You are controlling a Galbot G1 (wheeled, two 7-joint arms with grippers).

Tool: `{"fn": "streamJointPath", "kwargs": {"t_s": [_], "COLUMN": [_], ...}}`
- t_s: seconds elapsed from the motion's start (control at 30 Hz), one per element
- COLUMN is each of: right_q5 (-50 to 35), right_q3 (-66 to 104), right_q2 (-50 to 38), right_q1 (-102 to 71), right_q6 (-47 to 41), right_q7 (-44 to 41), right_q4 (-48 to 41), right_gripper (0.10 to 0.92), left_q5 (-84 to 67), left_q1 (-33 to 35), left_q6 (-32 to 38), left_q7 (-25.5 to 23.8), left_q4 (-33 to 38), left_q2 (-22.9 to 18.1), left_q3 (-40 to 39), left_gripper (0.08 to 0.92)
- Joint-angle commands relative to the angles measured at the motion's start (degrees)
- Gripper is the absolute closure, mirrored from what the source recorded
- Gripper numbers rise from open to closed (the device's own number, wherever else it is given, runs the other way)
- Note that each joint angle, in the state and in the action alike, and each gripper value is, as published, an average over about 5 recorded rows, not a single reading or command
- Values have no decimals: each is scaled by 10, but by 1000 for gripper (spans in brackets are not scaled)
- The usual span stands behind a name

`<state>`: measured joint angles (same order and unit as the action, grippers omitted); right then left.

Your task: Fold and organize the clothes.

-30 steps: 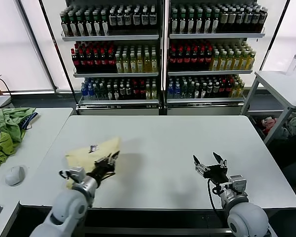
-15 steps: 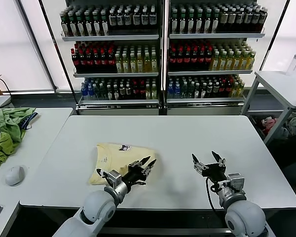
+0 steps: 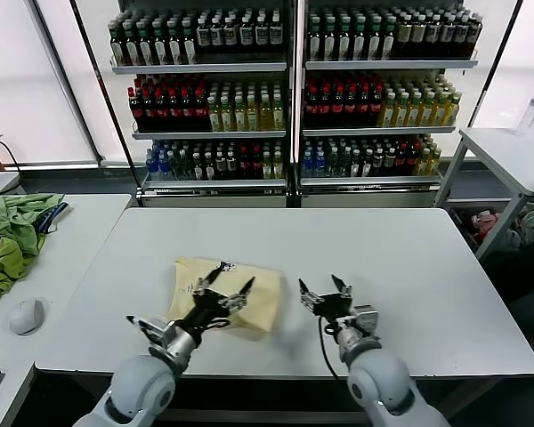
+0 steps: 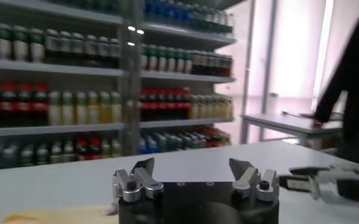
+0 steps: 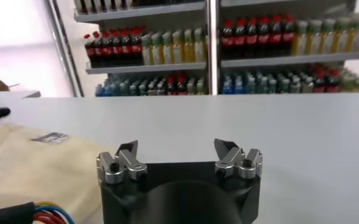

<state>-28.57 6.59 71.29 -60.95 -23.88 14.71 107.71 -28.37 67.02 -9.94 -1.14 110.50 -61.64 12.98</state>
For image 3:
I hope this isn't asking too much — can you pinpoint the tan label dark bottle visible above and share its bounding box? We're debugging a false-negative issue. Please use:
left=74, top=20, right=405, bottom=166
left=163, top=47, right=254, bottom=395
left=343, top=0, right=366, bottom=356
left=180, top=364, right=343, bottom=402
left=425, top=17, right=441, bottom=59
left=467, top=17, right=482, bottom=59
left=411, top=17, right=427, bottom=59
left=440, top=17, right=456, bottom=59
left=454, top=17, right=469, bottom=59
left=397, top=17, right=413, bottom=59

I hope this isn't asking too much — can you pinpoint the pale yellow t-shirt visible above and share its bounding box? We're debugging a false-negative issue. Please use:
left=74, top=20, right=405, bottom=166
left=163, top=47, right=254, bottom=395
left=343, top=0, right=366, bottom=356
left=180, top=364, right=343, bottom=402
left=167, top=255, right=286, bottom=334

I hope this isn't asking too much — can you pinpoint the grey window mullion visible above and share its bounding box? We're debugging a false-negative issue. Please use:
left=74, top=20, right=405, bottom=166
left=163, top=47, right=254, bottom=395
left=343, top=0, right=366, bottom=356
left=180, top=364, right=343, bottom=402
left=33, top=0, right=106, bottom=168

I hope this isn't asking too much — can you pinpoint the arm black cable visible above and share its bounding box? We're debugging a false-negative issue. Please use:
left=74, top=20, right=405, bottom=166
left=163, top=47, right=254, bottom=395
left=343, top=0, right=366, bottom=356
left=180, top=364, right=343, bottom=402
left=125, top=314, right=152, bottom=333
left=318, top=313, right=344, bottom=379

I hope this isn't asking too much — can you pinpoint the slim black pole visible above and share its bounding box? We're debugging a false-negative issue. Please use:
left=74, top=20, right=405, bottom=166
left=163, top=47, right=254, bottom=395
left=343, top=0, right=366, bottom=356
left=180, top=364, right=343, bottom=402
left=69, top=0, right=142, bottom=199
left=466, top=0, right=527, bottom=131

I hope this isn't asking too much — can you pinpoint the white computer mouse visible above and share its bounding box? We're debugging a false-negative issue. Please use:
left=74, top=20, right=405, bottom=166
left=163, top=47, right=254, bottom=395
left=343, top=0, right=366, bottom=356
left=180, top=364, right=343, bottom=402
left=8, top=298, right=45, bottom=337

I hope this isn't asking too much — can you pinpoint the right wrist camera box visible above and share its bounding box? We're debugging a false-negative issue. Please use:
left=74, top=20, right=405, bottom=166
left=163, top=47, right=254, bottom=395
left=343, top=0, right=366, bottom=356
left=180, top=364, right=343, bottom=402
left=351, top=304, right=380, bottom=334

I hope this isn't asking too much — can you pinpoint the grey side table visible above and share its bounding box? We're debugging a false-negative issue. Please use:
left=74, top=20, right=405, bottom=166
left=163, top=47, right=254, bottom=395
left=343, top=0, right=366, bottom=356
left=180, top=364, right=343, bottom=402
left=433, top=126, right=534, bottom=263

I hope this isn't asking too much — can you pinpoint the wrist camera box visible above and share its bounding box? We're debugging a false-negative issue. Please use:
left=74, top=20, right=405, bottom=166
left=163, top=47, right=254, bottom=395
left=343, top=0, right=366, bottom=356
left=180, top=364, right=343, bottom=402
left=351, top=304, right=380, bottom=334
left=138, top=314, right=174, bottom=347

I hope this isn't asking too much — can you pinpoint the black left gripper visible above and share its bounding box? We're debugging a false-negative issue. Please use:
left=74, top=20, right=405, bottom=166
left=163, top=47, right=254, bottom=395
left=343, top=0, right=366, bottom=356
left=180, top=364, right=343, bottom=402
left=184, top=264, right=257, bottom=333

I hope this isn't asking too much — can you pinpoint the green garment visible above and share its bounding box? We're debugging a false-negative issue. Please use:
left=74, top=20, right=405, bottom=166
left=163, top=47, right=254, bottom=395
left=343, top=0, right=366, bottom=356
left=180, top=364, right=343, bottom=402
left=0, top=193, right=68, bottom=309

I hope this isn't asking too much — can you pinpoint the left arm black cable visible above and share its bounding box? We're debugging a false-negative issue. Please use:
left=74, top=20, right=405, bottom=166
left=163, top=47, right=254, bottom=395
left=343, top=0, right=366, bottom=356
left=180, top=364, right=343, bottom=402
left=125, top=314, right=152, bottom=333

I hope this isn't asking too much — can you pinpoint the pink red cloth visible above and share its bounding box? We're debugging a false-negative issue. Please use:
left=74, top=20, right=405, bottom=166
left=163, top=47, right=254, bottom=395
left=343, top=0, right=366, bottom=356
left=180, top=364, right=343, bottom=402
left=471, top=211, right=503, bottom=241

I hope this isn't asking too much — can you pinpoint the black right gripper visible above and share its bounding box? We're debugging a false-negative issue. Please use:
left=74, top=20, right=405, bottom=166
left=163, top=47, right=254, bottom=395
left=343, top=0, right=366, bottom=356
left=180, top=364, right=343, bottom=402
left=298, top=274, right=356, bottom=324

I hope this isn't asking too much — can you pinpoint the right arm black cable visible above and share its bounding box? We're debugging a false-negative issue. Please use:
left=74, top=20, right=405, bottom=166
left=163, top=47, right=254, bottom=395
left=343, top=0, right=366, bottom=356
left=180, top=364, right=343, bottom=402
left=318, top=313, right=344, bottom=379

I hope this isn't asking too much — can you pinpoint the thin black cable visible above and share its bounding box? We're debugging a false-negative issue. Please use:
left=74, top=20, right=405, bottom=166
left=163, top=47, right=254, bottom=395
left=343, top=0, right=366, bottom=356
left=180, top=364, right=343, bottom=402
left=0, top=137, right=28, bottom=197

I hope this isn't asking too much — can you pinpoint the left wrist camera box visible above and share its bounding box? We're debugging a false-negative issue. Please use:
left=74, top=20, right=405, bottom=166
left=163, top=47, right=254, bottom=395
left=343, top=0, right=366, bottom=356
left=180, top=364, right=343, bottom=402
left=138, top=314, right=174, bottom=347

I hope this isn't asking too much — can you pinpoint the navy striped garment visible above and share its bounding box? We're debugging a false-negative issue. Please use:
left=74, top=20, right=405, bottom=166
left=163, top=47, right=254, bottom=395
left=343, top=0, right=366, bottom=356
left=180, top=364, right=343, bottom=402
left=35, top=202, right=72, bottom=235

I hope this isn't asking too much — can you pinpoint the metal bottle shelf rack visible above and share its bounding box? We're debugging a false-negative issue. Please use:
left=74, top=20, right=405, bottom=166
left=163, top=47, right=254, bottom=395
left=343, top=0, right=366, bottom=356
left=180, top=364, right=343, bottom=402
left=295, top=0, right=481, bottom=209
left=109, top=0, right=297, bottom=209

